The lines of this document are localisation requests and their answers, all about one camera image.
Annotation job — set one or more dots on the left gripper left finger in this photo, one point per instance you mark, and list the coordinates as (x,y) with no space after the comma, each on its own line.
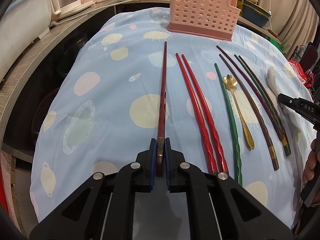
(153,156)

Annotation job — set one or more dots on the green chopstick gold band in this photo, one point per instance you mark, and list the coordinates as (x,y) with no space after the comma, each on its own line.
(233,129)

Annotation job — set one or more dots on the gold flower spoon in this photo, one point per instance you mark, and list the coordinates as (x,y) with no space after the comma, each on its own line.
(231,85)

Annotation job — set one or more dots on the brown chopstick gold band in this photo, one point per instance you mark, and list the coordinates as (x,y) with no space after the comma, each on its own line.
(264,129)

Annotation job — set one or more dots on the white ceramic spoon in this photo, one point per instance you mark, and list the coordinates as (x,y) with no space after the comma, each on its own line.
(271,81)

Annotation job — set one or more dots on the dark green chopstick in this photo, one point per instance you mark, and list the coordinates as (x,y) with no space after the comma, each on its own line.
(278,126)

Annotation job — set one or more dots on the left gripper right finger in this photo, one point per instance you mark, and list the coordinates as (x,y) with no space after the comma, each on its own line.
(167,151)

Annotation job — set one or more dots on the beige curtain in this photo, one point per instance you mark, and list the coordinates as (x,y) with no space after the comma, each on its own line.
(295,22)

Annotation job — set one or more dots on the red plastic bag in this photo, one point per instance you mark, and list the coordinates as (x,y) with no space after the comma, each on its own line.
(306,78)

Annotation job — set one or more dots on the right hand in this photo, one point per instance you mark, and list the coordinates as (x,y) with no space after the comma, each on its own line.
(311,162)

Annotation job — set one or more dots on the blue yellow stacked bowls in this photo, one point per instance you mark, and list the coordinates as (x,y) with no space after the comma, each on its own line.
(255,14)

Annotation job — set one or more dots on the maroon chopstick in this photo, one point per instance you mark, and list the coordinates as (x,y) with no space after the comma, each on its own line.
(251,84)

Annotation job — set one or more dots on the pink perforated utensil holder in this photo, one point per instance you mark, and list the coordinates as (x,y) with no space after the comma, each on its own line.
(208,18)

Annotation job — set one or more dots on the dark red chopstick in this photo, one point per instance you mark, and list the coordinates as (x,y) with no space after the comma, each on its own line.
(162,116)

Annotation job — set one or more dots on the blue patterned tablecloth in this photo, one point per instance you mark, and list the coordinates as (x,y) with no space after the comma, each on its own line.
(107,107)

